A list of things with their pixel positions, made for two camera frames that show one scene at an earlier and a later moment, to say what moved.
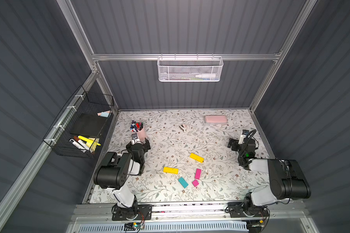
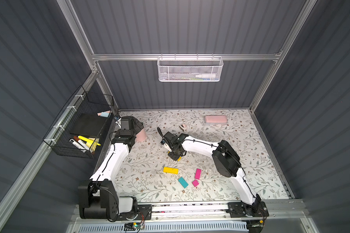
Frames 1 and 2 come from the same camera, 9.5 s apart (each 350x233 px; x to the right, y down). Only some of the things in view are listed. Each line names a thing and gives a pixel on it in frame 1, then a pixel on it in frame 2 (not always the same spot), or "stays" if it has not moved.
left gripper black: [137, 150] to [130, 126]
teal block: [183, 182] stays
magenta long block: [198, 173] stays
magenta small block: [195, 183] stays
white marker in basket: [77, 145] stays
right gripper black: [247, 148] to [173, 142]
